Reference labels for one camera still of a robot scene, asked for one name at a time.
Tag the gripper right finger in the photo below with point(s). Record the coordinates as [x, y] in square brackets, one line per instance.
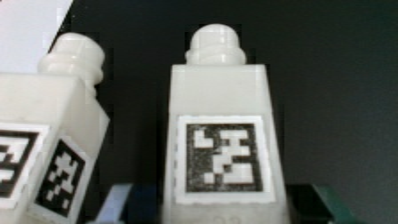
[317, 207]

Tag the white table leg with tag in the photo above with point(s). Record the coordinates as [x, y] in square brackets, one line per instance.
[53, 130]
[223, 185]

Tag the white sheet with tags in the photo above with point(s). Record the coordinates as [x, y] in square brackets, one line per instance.
[31, 20]

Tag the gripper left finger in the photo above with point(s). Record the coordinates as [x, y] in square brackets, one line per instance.
[131, 205]

